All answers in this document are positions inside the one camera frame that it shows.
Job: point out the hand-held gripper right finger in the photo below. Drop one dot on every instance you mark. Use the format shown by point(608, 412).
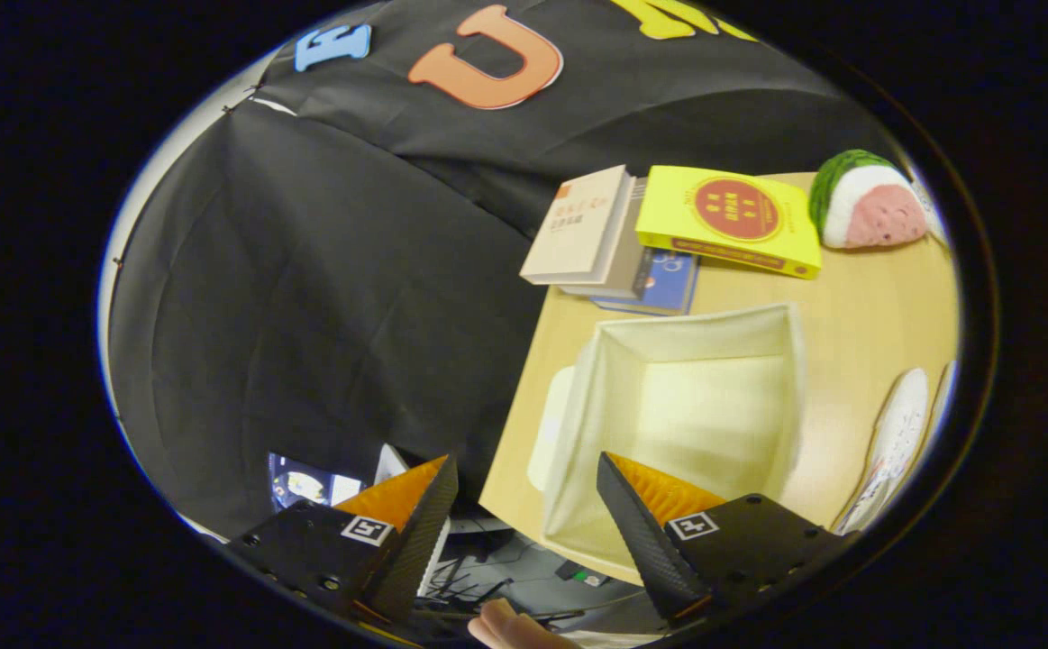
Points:
point(645, 550)

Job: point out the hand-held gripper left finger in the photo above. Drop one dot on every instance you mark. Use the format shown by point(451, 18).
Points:
point(415, 550)

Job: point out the beige fabric storage box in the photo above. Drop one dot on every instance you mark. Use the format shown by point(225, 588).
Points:
point(704, 406)

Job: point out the computer screen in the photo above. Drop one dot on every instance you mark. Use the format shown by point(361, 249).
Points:
point(307, 482)

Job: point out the blue book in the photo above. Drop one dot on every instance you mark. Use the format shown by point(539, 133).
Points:
point(672, 284)

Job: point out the grey book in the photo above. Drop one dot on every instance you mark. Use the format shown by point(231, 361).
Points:
point(627, 261)

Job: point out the beige book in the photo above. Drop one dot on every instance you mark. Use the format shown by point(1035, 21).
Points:
point(578, 225)

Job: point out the yellow book with red circle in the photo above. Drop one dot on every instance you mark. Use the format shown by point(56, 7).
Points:
point(731, 212)

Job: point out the watermelon slice plush toy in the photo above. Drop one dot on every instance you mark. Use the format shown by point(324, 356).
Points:
point(866, 203)

